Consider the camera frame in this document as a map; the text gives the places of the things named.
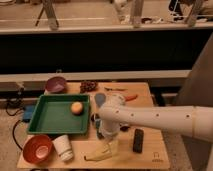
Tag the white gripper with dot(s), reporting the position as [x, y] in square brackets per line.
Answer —
[109, 136]

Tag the yellow banana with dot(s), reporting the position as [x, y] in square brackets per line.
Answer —
[104, 151]

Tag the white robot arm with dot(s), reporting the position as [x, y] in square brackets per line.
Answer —
[192, 121]

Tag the purple bowl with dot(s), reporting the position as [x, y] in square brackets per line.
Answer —
[56, 84]

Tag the red bowl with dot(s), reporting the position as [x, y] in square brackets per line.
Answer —
[37, 149]

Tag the green sponge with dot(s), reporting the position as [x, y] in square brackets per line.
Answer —
[97, 125]

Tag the black remote control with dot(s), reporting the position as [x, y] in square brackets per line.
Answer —
[138, 140]

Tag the blue plastic cup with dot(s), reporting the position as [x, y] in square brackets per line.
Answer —
[100, 99]

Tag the orange fruit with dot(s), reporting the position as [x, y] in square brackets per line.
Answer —
[76, 108]

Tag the orange carrot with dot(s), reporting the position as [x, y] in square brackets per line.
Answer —
[131, 97]

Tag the metal fork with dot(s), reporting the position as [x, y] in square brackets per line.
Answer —
[114, 89]

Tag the white paper cup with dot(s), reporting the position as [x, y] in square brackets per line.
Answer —
[63, 148]

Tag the bunch of dark grapes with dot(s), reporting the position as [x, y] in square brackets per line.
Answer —
[88, 86]

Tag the green plastic tray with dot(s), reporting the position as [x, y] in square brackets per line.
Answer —
[52, 115]

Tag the blue box on floor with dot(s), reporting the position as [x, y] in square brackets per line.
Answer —
[28, 113]

